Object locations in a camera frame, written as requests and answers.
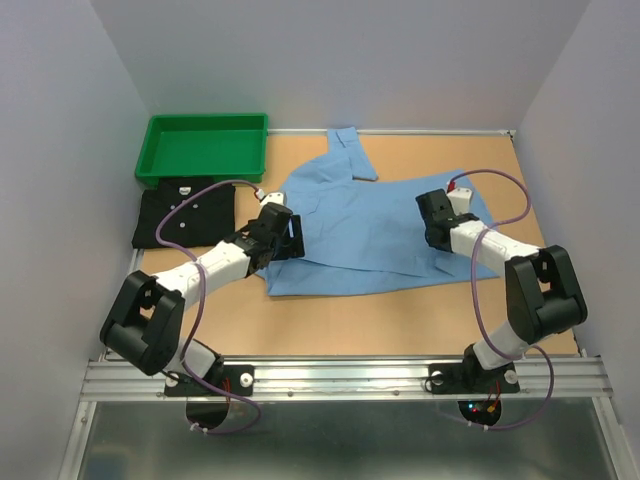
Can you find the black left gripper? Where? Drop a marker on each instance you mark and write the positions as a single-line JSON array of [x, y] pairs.
[[296, 249]]

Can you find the light blue long sleeve shirt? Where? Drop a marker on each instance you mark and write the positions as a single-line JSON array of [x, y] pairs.
[[361, 236]]

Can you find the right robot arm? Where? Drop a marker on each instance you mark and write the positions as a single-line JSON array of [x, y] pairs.
[[543, 295]]

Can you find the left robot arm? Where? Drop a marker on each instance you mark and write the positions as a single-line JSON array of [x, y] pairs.
[[144, 323]]

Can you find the folded black shirt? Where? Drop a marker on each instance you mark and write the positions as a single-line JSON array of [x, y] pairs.
[[199, 222]]

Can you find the green plastic tray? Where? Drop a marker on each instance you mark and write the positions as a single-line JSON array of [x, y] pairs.
[[221, 146]]

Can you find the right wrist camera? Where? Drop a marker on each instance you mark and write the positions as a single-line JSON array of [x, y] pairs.
[[460, 198]]

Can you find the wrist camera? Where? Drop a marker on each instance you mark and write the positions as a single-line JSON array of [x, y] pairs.
[[277, 197], [460, 198]]

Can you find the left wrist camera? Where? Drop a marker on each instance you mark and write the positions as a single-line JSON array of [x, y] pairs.
[[277, 197]]

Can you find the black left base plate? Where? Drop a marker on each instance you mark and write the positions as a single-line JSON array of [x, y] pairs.
[[236, 379]]

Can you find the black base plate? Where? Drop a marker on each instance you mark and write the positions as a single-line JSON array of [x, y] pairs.
[[453, 378], [236, 379]]

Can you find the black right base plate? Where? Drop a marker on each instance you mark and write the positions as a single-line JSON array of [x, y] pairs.
[[453, 378]]

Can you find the aluminium mounting rail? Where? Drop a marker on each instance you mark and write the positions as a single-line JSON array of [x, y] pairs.
[[328, 379]]

